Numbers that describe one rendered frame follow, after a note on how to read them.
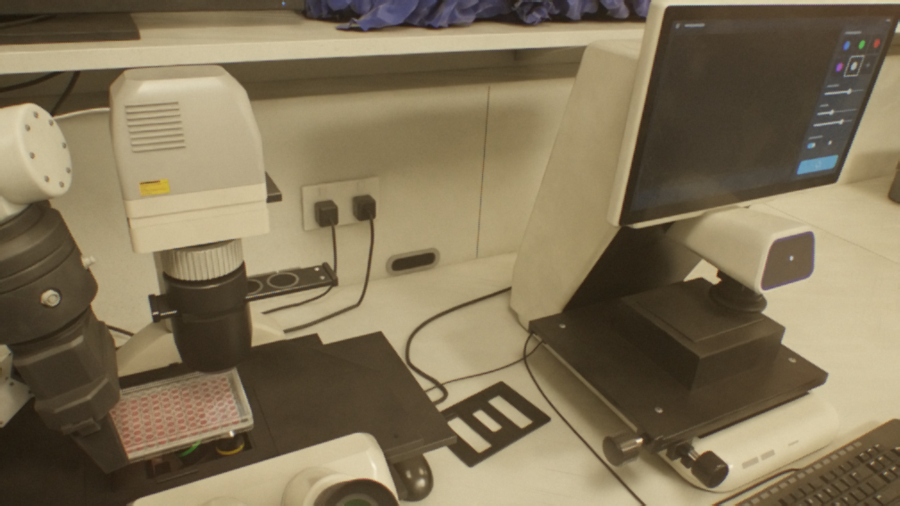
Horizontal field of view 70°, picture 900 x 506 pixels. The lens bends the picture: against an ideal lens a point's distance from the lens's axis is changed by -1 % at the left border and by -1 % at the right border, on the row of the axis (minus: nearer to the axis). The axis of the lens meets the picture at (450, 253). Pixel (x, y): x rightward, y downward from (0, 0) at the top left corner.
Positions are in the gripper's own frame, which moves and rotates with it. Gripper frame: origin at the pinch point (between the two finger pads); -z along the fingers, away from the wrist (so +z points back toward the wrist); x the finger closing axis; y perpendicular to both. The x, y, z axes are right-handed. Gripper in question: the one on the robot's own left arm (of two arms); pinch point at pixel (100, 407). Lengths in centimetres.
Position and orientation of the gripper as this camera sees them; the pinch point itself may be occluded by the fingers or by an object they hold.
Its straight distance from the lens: 65.4
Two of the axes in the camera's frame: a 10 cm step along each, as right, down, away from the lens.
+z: -1.4, -8.3, -5.4
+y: -8.8, 3.5, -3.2
